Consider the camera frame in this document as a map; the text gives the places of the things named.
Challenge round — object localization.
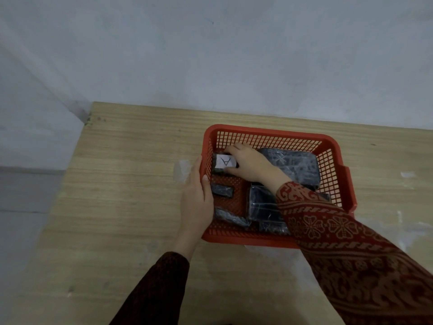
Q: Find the large black wrapped packet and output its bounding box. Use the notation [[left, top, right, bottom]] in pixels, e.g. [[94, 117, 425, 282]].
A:
[[258, 147, 321, 191]]

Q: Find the medium black wrapped packet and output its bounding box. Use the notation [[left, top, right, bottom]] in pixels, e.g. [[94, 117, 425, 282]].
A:
[[246, 185, 285, 223]]

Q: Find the black packet with white label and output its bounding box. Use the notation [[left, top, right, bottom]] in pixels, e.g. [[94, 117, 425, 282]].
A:
[[212, 152, 239, 175]]

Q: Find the person's left forearm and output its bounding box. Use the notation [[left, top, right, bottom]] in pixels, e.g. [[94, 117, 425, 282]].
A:
[[109, 233, 199, 325]]

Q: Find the red plastic mesh basket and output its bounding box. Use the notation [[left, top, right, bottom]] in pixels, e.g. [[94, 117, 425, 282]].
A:
[[199, 124, 358, 249]]

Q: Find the person's right forearm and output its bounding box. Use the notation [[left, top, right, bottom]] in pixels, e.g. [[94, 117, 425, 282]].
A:
[[275, 181, 433, 325]]

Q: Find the person's right hand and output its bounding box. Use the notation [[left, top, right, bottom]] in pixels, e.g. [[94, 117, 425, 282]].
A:
[[223, 143, 292, 195]]

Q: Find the clear tape patch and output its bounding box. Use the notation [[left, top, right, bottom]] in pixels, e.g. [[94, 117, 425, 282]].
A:
[[173, 160, 193, 184]]

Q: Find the person's left hand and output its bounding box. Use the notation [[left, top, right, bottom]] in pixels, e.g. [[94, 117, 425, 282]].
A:
[[175, 156, 215, 248]]

